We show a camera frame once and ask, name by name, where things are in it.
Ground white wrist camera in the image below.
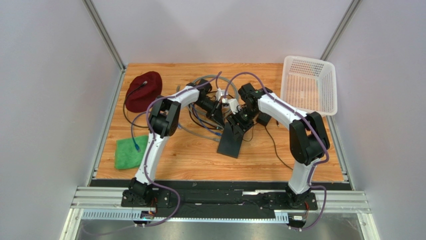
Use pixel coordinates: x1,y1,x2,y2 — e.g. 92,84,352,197
215,88,227,102
221,98,239,114

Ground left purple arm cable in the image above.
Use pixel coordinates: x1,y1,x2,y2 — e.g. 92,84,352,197
142,70,223,228

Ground aluminium frame rail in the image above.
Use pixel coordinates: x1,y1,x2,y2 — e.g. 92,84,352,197
60,187,380,240

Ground thin black power cord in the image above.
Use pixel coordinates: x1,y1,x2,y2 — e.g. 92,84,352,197
187,93,294,171

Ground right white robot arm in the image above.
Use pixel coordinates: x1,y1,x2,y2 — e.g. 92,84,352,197
226,83,330,197

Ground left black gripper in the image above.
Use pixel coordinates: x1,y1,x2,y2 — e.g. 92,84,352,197
194,98,225,128

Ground black power adapter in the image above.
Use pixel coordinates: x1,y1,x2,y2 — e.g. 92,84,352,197
256,112,272,127

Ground black braided ethernet cable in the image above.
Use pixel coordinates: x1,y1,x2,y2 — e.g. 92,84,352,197
122,80,151,129

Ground dark red cloth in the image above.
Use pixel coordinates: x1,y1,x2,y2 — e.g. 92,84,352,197
125,71,163,113

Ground white plastic basket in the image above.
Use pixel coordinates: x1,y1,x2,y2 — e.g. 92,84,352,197
280,55,338,117

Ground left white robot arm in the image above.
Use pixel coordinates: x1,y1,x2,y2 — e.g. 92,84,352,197
123,78,215,206

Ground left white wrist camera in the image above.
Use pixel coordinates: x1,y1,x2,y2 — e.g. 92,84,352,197
215,88,227,102

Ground black network switch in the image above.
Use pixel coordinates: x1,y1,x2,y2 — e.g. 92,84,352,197
216,122,244,159

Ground green cloth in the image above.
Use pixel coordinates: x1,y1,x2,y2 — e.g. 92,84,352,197
114,135,149,170

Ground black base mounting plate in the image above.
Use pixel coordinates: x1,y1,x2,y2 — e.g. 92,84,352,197
121,180,320,219

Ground blue ethernet cable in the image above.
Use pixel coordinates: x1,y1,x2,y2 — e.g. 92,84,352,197
191,103,223,137
130,111,149,153

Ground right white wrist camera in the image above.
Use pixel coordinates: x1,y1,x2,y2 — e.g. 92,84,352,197
221,98,239,114

